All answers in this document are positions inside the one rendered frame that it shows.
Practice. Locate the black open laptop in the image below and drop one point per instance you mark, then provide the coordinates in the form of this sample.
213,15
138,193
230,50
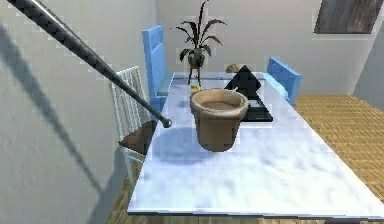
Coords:
248,88

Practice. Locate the dark framed wall picture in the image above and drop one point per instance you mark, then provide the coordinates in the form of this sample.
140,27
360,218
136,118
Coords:
346,16

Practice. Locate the blue wooden chair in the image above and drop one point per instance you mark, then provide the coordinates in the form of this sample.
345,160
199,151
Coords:
283,78
156,63

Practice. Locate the grey baseball bat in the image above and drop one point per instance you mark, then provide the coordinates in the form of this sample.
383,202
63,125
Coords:
77,44

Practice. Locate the white slatted chair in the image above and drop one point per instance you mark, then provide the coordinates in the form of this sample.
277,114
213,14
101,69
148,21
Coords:
131,106

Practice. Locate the brown clay flower pot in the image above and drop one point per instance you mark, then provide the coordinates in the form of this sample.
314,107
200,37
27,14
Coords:
218,121

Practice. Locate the white marble dining table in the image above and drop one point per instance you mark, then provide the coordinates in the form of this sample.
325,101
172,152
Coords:
253,166

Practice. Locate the dark potted house plant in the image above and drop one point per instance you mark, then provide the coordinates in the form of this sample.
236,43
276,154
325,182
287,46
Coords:
198,43

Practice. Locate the small yellow green object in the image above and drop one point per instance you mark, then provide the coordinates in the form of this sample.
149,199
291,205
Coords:
195,88

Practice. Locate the tan round bread loaf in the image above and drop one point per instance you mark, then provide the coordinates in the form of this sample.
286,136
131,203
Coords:
233,68

